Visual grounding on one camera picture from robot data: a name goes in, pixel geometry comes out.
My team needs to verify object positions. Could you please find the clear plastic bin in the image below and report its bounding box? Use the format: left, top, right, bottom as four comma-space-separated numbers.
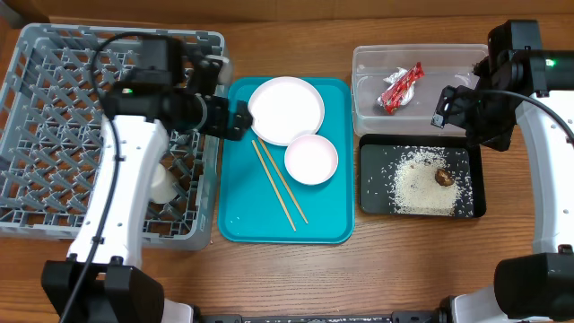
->
352, 43, 504, 138

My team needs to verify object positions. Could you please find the wooden chopstick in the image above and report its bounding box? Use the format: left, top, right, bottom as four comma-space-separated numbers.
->
251, 140, 297, 231
258, 137, 309, 224

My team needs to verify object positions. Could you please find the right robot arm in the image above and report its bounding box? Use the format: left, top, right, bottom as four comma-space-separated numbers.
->
431, 20, 573, 322

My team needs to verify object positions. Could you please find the teal plastic tray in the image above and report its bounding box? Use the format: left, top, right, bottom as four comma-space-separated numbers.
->
218, 77, 355, 244

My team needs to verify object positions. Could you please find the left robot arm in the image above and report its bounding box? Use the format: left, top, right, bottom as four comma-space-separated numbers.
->
41, 33, 253, 322

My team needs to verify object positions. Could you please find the large white plate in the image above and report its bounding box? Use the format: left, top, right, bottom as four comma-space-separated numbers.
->
248, 76, 325, 146

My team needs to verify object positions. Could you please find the pink small bowl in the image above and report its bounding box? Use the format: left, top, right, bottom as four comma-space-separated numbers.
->
284, 135, 339, 186

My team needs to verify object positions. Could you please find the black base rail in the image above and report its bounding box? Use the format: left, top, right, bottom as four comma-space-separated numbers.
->
195, 309, 452, 323

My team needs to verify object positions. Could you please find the red snack wrapper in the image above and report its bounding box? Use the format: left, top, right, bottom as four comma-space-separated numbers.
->
377, 62, 425, 115

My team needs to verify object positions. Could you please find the brown food chunk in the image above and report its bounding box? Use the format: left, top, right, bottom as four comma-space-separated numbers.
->
435, 169, 455, 187

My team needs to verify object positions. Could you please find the white paper cup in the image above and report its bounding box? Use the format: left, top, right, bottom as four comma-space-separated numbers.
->
150, 163, 178, 205

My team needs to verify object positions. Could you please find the grey dishwasher rack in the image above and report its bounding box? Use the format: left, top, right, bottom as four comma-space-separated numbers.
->
1, 23, 219, 250

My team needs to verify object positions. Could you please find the pile of rice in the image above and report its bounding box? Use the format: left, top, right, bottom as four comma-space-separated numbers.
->
360, 144, 474, 218

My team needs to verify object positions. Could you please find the black waste tray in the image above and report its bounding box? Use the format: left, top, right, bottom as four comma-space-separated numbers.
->
359, 135, 486, 218

